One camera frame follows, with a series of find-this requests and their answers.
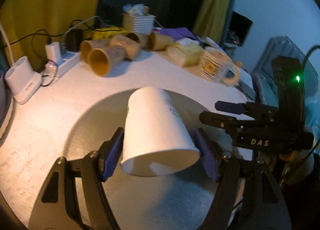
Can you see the white power strip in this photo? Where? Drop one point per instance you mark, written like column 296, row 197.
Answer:
column 67, row 62

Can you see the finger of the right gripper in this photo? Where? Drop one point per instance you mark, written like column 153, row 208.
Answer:
column 218, row 120
column 230, row 107

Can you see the white charger plug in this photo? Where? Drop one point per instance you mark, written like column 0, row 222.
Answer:
column 53, row 52

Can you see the white table cloth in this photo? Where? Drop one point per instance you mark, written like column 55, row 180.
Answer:
column 80, row 111

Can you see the right brown paper cup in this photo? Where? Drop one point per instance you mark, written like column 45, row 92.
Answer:
column 159, row 42

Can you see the dark inside brown paper cup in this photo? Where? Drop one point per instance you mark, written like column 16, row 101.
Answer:
column 140, row 38

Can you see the rear left brown paper cup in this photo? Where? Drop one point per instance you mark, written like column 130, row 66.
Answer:
column 87, row 45

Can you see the white cartoon mug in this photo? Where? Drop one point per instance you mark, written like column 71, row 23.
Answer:
column 218, row 67

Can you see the yellow curtain right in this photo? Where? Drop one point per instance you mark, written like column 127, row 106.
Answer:
column 211, row 19

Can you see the front brown paper cup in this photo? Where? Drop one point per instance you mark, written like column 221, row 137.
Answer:
column 102, row 60

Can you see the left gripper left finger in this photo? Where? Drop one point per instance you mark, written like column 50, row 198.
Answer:
column 96, row 167

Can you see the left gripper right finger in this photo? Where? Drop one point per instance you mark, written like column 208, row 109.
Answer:
column 224, row 169

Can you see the yellow cloth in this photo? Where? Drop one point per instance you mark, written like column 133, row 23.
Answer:
column 107, row 33

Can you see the black power adapter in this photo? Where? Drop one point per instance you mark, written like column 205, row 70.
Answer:
column 73, row 40

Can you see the middle brown paper cup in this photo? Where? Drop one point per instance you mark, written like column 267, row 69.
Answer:
column 132, row 48

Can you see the white woven basket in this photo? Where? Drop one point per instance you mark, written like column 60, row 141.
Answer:
column 138, row 24

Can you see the yellow curtain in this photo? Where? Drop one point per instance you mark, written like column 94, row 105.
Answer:
column 20, row 18
column 211, row 19

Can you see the white paper cup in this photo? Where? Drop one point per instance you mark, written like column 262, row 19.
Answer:
column 156, row 141

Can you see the yellow tissue pack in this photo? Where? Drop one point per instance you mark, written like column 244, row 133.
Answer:
column 185, row 56

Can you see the yellow curtain left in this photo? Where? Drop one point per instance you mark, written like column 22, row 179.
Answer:
column 20, row 18

